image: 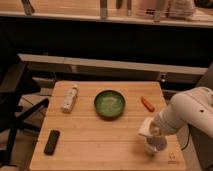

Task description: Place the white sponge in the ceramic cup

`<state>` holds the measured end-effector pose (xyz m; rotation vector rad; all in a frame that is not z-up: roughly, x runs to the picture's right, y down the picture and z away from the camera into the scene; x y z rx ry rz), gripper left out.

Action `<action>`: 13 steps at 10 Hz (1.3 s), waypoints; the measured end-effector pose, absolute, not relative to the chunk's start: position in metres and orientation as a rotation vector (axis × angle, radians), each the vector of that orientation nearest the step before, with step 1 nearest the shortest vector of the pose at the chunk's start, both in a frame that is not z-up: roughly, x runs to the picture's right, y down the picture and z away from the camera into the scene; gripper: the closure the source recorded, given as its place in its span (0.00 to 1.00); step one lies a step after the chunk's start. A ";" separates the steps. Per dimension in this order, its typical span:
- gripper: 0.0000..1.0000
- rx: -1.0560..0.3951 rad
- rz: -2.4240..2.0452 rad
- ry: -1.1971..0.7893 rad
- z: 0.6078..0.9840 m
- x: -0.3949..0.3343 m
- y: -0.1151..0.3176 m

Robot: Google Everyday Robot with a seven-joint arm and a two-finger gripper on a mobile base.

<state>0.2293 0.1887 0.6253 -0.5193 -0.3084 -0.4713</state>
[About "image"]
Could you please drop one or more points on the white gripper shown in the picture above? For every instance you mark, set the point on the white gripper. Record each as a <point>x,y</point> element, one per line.
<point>154,130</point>

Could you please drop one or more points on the white sponge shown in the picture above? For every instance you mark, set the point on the white sponge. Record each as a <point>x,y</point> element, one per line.
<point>144,129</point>

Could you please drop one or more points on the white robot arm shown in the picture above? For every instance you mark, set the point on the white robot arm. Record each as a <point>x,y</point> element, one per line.
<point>194,107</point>

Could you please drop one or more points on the white ceramic cup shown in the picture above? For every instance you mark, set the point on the white ceramic cup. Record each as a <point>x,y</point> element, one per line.
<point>155,145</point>

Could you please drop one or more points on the orange carrot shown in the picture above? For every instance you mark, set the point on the orange carrot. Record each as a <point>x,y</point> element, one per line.
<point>147,104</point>

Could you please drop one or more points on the green bowl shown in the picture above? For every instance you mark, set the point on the green bowl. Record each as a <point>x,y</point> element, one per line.
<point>109,104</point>

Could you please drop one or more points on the wooden table board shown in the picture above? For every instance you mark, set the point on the wooden table board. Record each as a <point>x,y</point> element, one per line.
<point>89,143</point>

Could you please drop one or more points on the black remote control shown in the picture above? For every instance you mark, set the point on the black remote control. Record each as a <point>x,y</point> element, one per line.
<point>51,142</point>

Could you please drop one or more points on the black chair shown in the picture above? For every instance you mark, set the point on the black chair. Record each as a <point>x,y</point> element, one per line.
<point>16,81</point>

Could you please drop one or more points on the grey shelf rail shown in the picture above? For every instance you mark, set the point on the grey shelf rail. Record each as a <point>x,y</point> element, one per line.
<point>113,64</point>

